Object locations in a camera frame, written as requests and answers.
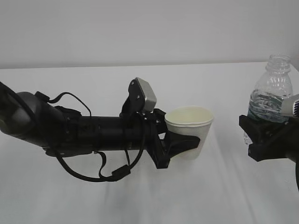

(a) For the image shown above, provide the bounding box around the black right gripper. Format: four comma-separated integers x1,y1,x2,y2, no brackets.
239,115,299,184

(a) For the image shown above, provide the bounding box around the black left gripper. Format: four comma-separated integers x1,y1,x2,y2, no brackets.
78,108,200,169

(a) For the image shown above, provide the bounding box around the white paper cup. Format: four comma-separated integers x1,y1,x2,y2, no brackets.
164,106,214,160

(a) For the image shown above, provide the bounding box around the clear green-label water bottle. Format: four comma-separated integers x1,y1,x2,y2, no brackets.
242,54,294,146

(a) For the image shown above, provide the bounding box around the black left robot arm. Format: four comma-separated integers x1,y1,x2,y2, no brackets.
0,78,200,168

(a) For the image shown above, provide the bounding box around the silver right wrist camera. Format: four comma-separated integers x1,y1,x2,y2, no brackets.
280,94,299,118

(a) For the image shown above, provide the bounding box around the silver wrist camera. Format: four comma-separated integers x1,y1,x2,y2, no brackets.
280,94,299,118
128,77,157,112

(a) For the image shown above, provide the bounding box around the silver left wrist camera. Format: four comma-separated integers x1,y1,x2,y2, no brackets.
128,77,157,112

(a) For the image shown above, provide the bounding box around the black left camera cable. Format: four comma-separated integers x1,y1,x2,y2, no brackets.
35,91,145,183

